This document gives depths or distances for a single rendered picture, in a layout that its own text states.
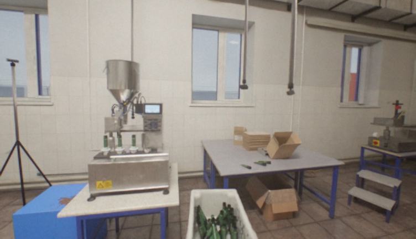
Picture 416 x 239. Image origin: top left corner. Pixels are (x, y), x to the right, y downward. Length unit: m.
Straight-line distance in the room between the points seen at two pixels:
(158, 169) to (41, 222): 1.01
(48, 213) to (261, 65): 3.47
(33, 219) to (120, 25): 2.64
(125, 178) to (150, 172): 0.18
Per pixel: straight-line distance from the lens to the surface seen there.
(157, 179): 1.45
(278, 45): 3.74
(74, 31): 3.47
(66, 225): 1.96
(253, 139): 2.46
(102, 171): 1.50
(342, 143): 4.95
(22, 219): 2.07
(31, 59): 4.16
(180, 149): 3.08
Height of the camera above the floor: 1.52
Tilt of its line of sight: 4 degrees down
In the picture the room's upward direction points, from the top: 1 degrees clockwise
